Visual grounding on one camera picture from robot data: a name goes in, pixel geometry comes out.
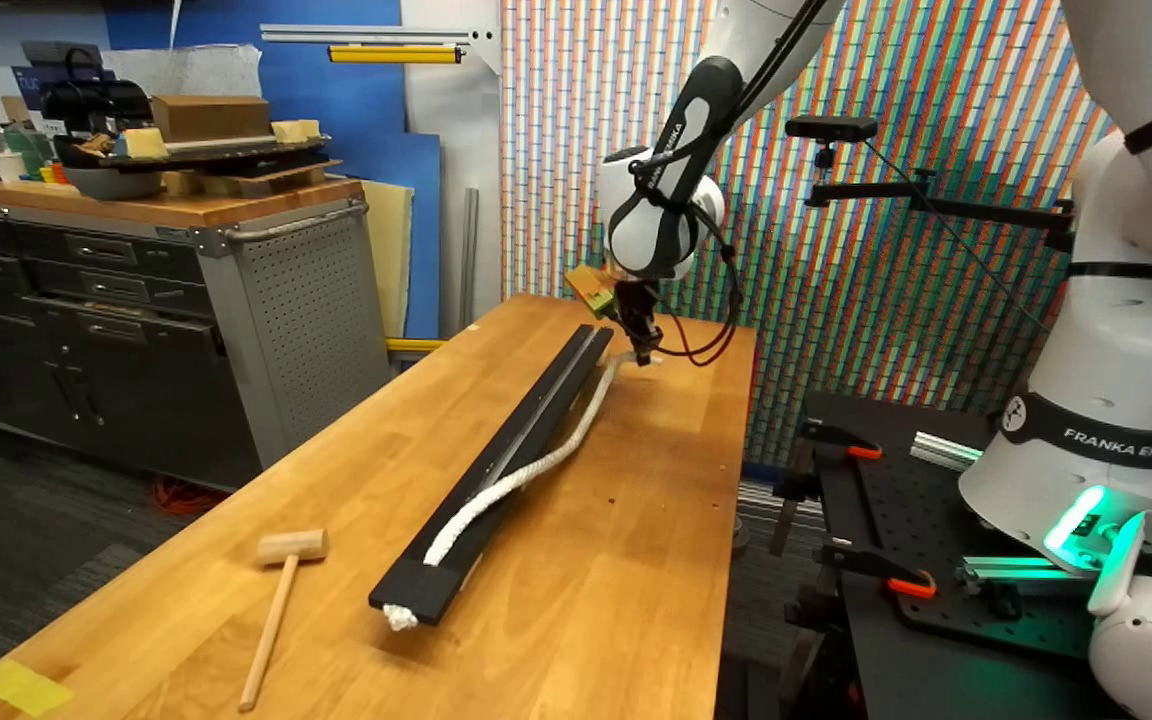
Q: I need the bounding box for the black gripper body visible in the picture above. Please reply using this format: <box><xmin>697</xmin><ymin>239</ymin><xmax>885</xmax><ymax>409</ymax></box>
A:
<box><xmin>616</xmin><ymin>280</ymin><xmax>662</xmax><ymax>352</ymax></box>

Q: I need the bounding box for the white rope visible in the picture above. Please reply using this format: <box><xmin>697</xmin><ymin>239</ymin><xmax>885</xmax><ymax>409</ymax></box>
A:
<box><xmin>380</xmin><ymin>358</ymin><xmax>626</xmax><ymax>638</ymax></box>

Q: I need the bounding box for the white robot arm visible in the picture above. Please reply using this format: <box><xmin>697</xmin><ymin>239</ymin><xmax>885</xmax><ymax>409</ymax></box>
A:
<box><xmin>602</xmin><ymin>0</ymin><xmax>1152</xmax><ymax>720</ymax></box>

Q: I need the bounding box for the yellow level tool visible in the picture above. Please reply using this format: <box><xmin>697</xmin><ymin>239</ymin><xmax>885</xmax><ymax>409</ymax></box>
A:
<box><xmin>330</xmin><ymin>44</ymin><xmax>462</xmax><ymax>66</ymax></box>

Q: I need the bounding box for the wooden mallet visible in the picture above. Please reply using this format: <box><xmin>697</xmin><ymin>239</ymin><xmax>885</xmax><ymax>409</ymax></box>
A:
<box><xmin>239</xmin><ymin>530</ymin><xmax>330</xmax><ymax>714</ymax></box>

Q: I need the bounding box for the grey metal cabinet workbench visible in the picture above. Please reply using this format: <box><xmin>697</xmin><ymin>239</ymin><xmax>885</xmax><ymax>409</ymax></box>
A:
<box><xmin>0</xmin><ymin>180</ymin><xmax>387</xmax><ymax>490</ymax></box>

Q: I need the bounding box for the yellow tape patch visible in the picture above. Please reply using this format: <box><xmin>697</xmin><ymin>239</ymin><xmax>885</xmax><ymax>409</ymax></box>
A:
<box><xmin>0</xmin><ymin>660</ymin><xmax>74</xmax><ymax>715</ymax></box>

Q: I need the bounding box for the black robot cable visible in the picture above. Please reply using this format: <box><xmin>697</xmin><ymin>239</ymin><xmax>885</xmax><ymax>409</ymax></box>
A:
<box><xmin>640</xmin><ymin>197</ymin><xmax>747</xmax><ymax>373</ymax></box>

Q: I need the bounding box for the long black rail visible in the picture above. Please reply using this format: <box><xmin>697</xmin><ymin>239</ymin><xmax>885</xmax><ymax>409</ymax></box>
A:
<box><xmin>370</xmin><ymin>326</ymin><xmax>616</xmax><ymax>634</ymax></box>

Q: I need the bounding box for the black camera on stand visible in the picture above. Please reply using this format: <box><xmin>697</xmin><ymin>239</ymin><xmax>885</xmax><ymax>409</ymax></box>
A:
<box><xmin>784</xmin><ymin>115</ymin><xmax>1074</xmax><ymax>252</ymax></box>

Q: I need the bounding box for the orange handled clamp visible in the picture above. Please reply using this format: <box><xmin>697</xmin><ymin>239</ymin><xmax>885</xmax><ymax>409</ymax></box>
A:
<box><xmin>821</xmin><ymin>538</ymin><xmax>938</xmax><ymax>603</ymax></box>

